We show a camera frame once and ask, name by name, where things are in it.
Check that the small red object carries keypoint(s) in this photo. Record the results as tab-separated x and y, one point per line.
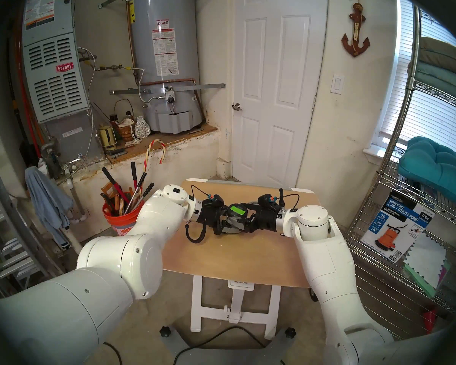
429	318

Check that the green foam sheet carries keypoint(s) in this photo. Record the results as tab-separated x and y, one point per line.
416	278

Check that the plywood platform board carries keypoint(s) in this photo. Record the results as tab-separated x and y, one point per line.
174	138

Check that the white labelled paint jar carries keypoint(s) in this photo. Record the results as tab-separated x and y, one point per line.
233	225

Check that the gray robot base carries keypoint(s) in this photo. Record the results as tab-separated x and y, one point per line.
228	356

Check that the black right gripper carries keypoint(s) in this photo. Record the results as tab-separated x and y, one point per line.
266	221

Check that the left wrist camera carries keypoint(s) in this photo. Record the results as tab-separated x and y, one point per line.
212	199

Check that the pale yellow jug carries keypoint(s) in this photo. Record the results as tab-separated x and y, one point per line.
107	138

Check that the aluminium ladder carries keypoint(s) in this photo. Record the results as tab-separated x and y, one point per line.
19	267

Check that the olive gray folded cushion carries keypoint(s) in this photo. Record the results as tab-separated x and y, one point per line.
440	50

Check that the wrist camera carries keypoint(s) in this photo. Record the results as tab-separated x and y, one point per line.
266	200
212	199

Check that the crumpled aluminium foil bundle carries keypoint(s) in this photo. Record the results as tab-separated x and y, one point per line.
142	128

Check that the window with white blinds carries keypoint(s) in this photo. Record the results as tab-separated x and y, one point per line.
437	121

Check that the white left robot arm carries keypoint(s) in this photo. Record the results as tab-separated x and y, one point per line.
117	261

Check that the gray Bryant furnace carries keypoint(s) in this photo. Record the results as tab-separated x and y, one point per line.
57	86

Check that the black base knob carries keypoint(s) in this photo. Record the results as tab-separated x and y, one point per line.
165	331
290	333

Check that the white panel door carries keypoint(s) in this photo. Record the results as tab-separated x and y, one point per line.
279	102

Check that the pale teal folded cushion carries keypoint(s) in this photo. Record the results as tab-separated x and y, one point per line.
437	77

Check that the white folding table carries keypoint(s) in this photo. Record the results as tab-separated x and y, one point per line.
197	303

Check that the gray water heater tank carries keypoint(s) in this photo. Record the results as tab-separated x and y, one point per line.
186	45

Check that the teal tufted cushion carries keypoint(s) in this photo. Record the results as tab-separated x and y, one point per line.
437	162

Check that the gas pipe with yellow valve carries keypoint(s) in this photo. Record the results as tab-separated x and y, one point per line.
116	67

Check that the white wall light switch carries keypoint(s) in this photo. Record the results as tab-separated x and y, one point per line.
337	84

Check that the black grip steel rod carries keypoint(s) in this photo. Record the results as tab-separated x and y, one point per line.
142	177
151	185

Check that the orange plastic bucket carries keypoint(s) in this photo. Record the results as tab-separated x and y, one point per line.
123	225

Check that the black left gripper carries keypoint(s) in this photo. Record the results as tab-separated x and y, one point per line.
212	218

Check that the folding table with board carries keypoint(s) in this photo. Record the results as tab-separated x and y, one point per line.
243	257

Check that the utility pump carton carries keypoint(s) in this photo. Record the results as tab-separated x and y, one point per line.
399	219

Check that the blue hanging towel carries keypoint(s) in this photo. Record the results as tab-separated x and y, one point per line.
47	200

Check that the white zigzag edged sheet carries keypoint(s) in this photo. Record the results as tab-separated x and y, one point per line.
425	259

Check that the wooden anchor wall decoration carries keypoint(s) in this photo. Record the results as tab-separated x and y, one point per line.
355	45

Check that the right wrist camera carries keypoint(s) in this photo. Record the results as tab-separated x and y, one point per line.
266	200

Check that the striped candy cane decoration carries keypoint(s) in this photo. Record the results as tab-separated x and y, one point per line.
163	151

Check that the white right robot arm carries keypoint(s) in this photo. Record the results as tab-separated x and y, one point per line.
326	269

